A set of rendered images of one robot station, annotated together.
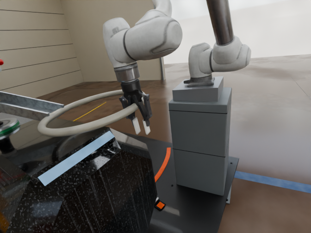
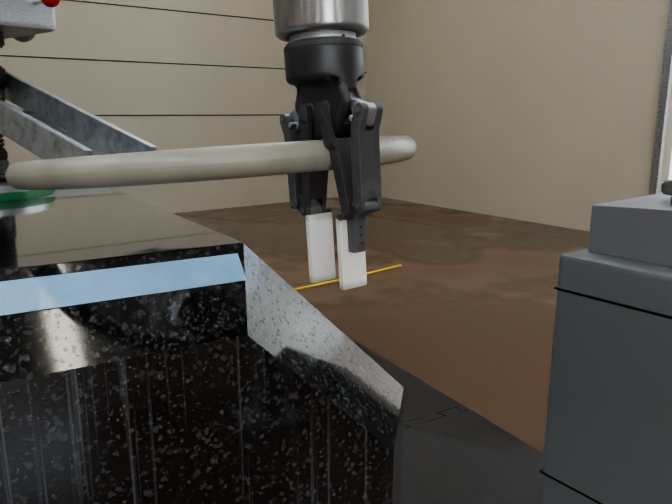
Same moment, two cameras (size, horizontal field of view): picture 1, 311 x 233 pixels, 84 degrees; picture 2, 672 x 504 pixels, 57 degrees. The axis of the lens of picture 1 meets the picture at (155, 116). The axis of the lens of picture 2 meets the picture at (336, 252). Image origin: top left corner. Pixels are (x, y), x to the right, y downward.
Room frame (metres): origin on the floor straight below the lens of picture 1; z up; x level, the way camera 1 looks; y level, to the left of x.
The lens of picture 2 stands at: (0.12, -0.19, 1.03)
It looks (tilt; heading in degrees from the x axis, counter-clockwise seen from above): 13 degrees down; 25
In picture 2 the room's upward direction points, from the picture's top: straight up
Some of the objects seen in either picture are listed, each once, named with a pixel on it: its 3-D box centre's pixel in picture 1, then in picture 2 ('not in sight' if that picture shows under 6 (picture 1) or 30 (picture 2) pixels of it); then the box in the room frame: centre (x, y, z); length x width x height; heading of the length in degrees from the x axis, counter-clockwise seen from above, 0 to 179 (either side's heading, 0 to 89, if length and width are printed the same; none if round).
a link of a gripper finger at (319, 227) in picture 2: (136, 125); (320, 247); (0.68, 0.09, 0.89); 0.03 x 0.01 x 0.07; 153
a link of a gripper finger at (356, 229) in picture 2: (148, 120); (362, 225); (0.65, 0.03, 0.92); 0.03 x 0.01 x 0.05; 63
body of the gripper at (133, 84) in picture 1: (132, 91); (325, 90); (0.68, 0.08, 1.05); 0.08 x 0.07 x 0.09; 63
